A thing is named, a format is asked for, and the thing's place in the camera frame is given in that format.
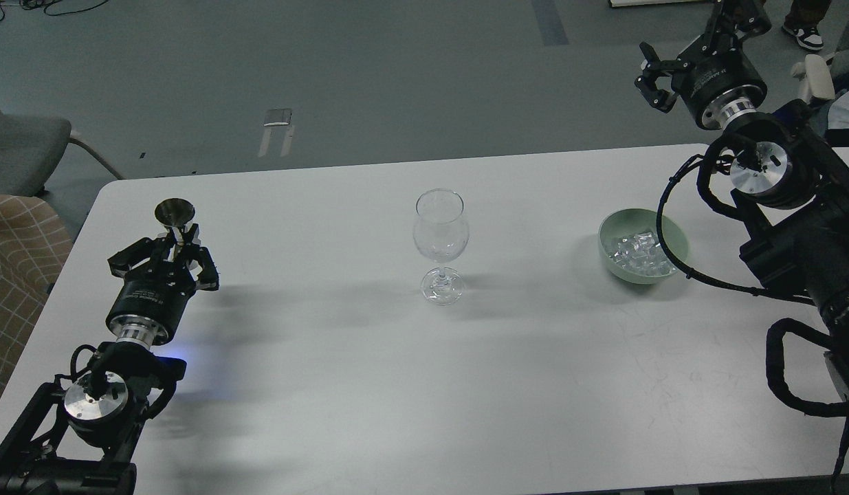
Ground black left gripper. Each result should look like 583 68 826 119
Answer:
106 223 220 346

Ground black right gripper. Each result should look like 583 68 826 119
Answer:
635 1 773 131

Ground steel cocktail jigger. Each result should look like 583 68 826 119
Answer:
154 198 195 245

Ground clear ice cubes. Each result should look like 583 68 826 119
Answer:
606 230 676 276

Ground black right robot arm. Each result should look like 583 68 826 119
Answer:
635 1 849 492

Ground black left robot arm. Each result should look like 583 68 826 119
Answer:
0 220 219 494

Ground clear wine glass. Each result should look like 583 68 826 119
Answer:
412 188 470 306

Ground white black sneaker right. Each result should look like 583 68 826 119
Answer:
782 24 824 52

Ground beige checkered cushion chair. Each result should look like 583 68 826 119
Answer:
0 194 73 399

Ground white chair with clothes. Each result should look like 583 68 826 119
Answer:
790 36 849 148

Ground grey office chair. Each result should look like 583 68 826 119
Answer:
0 109 126 197

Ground silver floor socket plate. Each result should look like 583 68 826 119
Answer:
262 109 293 127

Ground green bowl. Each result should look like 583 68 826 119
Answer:
597 209 689 285

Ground black floor cables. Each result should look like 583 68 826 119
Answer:
0 0 109 30

